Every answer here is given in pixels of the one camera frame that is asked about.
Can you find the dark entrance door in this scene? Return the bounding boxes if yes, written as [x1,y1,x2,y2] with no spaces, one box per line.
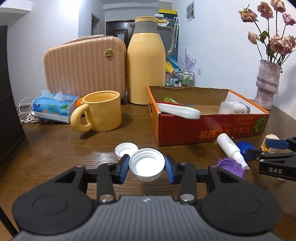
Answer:
[106,20,134,48]

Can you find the small white tube bottle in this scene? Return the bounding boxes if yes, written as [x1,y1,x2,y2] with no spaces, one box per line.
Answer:
[216,133,249,171]

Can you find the pink ceramic vase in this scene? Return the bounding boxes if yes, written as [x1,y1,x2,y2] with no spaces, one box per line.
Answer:
[254,60,281,110]

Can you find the white cables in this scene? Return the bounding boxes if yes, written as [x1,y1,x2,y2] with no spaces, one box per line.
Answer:
[17,96,39,125]

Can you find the red white lint brush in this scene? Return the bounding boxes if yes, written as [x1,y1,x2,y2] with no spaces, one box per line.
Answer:
[157,102,201,120]

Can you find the pink ribbed suitcase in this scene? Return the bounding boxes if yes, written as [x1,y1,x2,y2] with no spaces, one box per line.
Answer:
[44,35,126,98]

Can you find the yellow box on fridge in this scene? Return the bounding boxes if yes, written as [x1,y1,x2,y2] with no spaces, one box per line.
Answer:
[159,9,178,16]

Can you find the yellow thermos jug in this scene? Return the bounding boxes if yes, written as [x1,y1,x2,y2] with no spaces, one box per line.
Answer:
[126,16,175,105]

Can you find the purple gear-shaped cap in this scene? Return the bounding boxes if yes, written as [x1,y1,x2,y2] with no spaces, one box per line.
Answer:
[216,158,245,179]

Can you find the dried pink roses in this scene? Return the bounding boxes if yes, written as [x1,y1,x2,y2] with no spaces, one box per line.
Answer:
[238,1,295,66]

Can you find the grey refrigerator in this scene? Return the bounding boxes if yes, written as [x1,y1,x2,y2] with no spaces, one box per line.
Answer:
[159,16,179,60]

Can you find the blue tissue pack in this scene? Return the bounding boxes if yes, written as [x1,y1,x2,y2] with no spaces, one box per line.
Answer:
[32,90,79,123]

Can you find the wire trolley with bottles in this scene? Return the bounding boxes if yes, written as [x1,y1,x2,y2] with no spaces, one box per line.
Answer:
[165,69,195,87]

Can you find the white plastic jar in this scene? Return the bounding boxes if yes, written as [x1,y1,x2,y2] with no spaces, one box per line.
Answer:
[218,101,250,114]

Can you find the white ribbed bottle cap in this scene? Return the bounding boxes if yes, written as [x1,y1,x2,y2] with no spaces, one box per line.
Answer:
[129,148,165,182]

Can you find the blue round lid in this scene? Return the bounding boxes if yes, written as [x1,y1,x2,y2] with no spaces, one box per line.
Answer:
[237,141,256,162]

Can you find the cream cube charger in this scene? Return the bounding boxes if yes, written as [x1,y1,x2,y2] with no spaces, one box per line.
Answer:
[260,133,281,155]

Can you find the red cardboard box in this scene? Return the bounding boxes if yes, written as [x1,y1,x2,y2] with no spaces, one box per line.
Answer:
[147,86,269,146]

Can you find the wall picture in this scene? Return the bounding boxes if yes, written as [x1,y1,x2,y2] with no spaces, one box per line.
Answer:
[186,1,196,22]

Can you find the yellow mug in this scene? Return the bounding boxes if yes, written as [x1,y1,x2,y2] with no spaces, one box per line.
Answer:
[70,90,122,133]

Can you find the orange fruit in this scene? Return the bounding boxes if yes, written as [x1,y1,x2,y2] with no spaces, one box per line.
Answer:
[76,97,83,107]

